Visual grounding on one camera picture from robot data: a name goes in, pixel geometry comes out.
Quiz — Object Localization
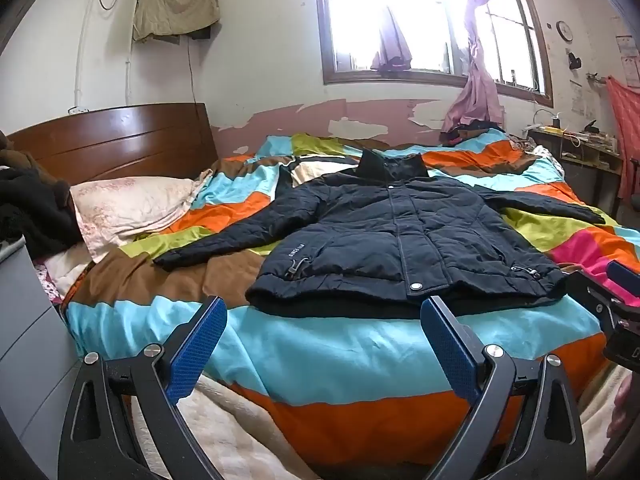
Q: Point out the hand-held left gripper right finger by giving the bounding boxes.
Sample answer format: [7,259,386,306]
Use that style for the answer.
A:
[420,296,588,480]

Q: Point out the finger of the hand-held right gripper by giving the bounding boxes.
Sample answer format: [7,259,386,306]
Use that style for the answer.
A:
[606,261,640,293]
[567,270,623,313]

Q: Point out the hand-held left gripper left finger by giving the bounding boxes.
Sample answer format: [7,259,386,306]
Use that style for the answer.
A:
[58,296,228,480]

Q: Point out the dark navy padded jacket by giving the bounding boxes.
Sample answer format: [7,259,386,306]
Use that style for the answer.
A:
[152,149,607,321]

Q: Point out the heap of dark clothes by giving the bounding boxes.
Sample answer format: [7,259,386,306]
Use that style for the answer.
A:
[440,119,503,148]

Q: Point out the dark clothes pile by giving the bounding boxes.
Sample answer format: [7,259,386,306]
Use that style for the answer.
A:
[0,130,83,261]

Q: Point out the cream fleece blanket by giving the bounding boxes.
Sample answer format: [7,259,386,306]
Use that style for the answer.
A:
[127,360,640,480]

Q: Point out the colourful patchwork quilt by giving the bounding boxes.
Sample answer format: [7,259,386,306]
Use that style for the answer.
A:
[60,127,640,466]

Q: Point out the cluttered wooden desk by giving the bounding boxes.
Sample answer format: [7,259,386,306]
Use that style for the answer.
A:
[527,120,623,206]

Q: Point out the pink checkered cloth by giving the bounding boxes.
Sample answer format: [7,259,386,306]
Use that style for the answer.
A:
[606,75,640,201]

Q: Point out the pale pink floral pillow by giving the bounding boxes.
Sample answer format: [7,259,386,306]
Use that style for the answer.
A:
[70,169,213,263]

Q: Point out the pink curtain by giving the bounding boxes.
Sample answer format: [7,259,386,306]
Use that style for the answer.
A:
[442,0,503,136]

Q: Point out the brown wooden headboard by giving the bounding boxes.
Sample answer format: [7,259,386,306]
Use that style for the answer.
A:
[7,102,218,186]

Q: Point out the brown framed window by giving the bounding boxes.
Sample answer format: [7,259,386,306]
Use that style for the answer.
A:
[312,0,555,108]

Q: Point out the purple hanging garment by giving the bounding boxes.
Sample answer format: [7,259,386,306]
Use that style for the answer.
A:
[370,7,413,73]

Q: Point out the beige cloth cover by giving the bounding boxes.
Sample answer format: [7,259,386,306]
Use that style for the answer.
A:
[132,0,221,43]

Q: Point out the paper wall posters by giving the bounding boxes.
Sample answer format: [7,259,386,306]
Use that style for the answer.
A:
[616,35,640,88]

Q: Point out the black wall cable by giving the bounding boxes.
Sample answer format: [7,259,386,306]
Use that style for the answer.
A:
[187,35,197,104]

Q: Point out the white wall pipe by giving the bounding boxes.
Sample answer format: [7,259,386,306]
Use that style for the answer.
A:
[72,0,111,113]

